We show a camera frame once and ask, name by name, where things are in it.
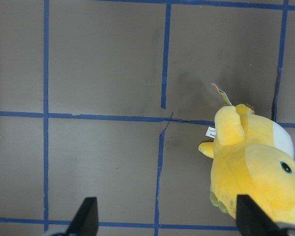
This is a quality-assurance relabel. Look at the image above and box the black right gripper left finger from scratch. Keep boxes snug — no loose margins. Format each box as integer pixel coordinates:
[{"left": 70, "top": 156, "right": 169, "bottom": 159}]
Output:
[{"left": 65, "top": 197, "right": 98, "bottom": 236}]

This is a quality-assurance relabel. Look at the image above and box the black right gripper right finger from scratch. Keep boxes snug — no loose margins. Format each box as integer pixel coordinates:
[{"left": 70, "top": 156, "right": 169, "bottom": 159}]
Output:
[{"left": 236, "top": 195, "right": 279, "bottom": 236}]

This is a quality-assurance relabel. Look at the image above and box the yellow plush toy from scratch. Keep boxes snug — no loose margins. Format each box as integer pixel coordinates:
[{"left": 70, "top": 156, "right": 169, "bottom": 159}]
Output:
[{"left": 198, "top": 90, "right": 295, "bottom": 224}]

